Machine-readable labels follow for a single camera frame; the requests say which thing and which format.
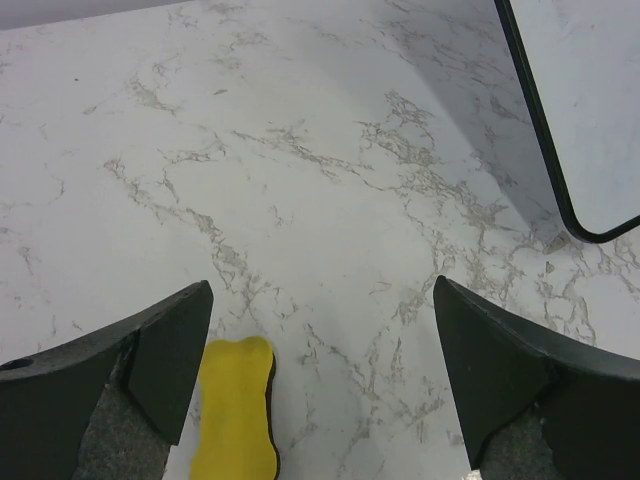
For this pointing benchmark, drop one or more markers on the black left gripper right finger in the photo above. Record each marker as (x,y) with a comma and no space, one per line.
(533,403)

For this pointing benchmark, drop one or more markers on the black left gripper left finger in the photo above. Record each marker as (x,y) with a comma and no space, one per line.
(109,404)

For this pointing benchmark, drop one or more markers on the yellow bone-shaped whiteboard eraser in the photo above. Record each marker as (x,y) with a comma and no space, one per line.
(235,433)

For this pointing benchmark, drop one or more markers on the black-framed small whiteboard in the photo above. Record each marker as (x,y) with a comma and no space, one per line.
(578,66)

